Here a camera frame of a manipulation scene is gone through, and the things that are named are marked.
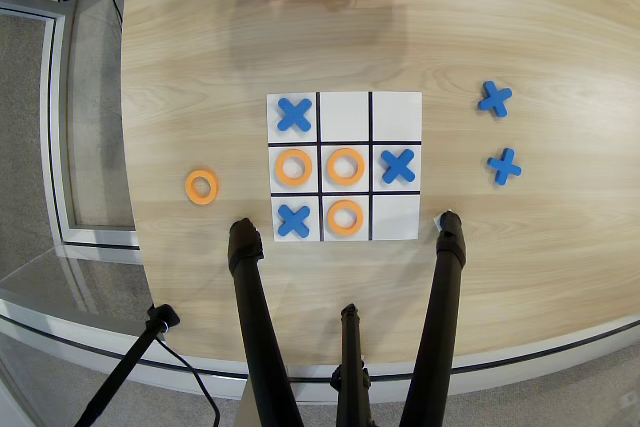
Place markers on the blue foam cross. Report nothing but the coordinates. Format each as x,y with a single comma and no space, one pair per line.
294,115
495,99
504,167
293,220
398,166

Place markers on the black stand pole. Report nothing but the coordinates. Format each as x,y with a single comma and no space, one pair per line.
125,367

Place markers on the grey metal frame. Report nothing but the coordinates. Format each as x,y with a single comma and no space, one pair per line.
50,97

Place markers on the thin black tripod leg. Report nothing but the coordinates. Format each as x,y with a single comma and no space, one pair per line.
351,347

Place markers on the small white label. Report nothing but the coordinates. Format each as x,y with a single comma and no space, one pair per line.
436,221

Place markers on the white tic-tac-toe board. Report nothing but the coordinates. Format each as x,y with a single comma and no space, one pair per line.
345,117

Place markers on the thick black tripod leg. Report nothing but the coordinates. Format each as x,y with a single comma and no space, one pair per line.
440,307
255,307

